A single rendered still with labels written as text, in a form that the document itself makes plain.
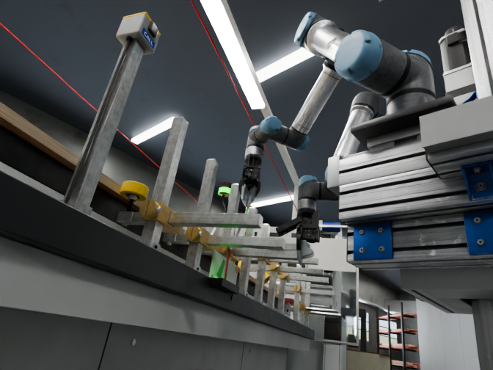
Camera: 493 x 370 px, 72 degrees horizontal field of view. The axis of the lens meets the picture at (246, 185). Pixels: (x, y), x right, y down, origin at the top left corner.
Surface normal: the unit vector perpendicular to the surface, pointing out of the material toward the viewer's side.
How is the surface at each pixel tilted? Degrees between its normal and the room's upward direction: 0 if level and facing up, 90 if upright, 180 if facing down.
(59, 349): 90
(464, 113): 90
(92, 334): 90
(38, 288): 90
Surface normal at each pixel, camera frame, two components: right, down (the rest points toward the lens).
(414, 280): -0.66, -0.40
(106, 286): 0.94, -0.01
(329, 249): -0.31, -0.44
